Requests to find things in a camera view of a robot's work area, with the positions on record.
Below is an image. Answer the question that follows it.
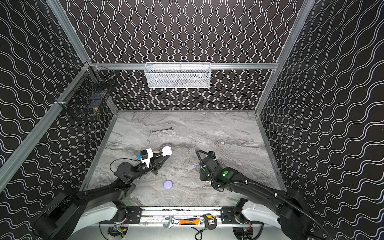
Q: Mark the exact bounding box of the white round charging case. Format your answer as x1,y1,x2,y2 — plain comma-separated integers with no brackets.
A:
162,146,173,157

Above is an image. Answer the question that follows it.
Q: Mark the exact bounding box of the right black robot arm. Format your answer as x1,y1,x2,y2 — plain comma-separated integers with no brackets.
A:
196,150,332,240

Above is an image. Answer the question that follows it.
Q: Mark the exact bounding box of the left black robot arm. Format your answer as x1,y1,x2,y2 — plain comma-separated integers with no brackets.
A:
32,150,172,240

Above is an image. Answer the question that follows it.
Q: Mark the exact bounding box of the purple round charging case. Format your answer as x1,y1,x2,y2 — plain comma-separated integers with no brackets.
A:
164,180,173,190

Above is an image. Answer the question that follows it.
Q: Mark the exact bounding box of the steel combination wrench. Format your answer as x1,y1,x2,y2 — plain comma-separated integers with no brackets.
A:
150,127,175,134

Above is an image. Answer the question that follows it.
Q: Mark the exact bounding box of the yellow black tape measure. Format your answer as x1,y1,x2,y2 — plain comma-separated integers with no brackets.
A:
203,214,218,230

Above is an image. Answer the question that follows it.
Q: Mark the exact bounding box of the adjustable wrench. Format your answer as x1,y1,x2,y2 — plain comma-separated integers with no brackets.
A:
163,216,179,230

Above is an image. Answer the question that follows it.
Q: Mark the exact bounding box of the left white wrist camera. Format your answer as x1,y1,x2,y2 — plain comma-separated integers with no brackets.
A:
137,148,154,168

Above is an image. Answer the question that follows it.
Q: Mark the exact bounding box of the white wire mesh basket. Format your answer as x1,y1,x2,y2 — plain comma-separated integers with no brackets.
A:
144,62,212,89

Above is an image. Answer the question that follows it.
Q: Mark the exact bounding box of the black wire basket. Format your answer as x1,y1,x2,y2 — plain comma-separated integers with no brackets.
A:
62,66,117,122

